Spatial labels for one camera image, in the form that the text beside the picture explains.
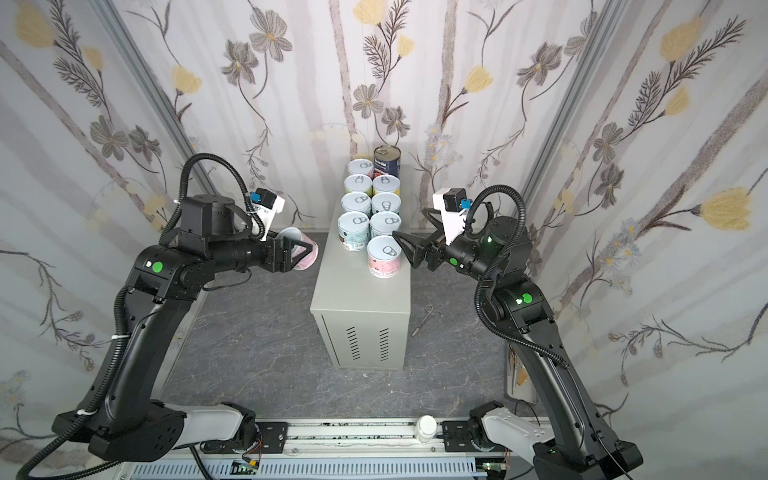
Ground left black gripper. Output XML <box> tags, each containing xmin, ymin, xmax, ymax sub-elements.
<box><xmin>207</xmin><ymin>224</ymin><xmax>315</xmax><ymax>275</ymax></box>

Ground pink label can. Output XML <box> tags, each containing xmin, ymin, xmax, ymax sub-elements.
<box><xmin>276</xmin><ymin>227</ymin><xmax>318</xmax><ymax>271</ymax></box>

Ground white dark can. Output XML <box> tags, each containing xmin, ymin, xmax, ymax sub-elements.
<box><xmin>369</xmin><ymin>211</ymin><xmax>402</xmax><ymax>238</ymax></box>

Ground yellow label can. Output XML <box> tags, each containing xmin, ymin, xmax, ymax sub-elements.
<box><xmin>372</xmin><ymin>174</ymin><xmax>401</xmax><ymax>195</ymax></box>

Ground teal label can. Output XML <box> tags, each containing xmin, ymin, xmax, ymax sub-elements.
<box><xmin>340</xmin><ymin>192</ymin><xmax>372</xmax><ymax>217</ymax></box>

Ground green label can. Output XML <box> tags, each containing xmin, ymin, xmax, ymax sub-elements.
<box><xmin>343</xmin><ymin>174</ymin><xmax>373</xmax><ymax>197</ymax></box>

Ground blue red tomato can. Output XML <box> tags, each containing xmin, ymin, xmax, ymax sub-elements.
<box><xmin>373</xmin><ymin>145</ymin><xmax>401</xmax><ymax>177</ymax></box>

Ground pink white can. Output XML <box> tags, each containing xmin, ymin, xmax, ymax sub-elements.
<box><xmin>346</xmin><ymin>158</ymin><xmax>374</xmax><ymax>178</ymax></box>

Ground dark label can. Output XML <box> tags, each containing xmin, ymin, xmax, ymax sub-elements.
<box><xmin>337</xmin><ymin>212</ymin><xmax>369</xmax><ymax>251</ymax></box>

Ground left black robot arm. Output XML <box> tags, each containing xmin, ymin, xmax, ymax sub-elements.
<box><xmin>16</xmin><ymin>153</ymin><xmax>314</xmax><ymax>479</ymax></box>

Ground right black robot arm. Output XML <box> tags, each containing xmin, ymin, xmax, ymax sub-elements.
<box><xmin>395</xmin><ymin>185</ymin><xmax>644</xmax><ymax>479</ymax></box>

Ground small metal scissors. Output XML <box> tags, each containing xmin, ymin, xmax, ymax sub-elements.
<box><xmin>411</xmin><ymin>304</ymin><xmax>437</xmax><ymax>337</ymax></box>

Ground grey metal cabinet box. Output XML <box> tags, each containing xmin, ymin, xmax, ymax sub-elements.
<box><xmin>310</xmin><ymin>233</ymin><xmax>412</xmax><ymax>371</ymax></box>

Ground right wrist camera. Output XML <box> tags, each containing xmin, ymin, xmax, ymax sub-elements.
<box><xmin>433</xmin><ymin>188</ymin><xmax>472</xmax><ymax>246</ymax></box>

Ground aluminium rail frame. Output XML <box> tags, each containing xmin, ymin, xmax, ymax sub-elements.
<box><xmin>107</xmin><ymin>417</ymin><xmax>539</xmax><ymax>479</ymax></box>

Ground white cable duct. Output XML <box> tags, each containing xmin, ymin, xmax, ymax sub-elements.
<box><xmin>128</xmin><ymin>458</ymin><xmax>487</xmax><ymax>480</ymax></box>

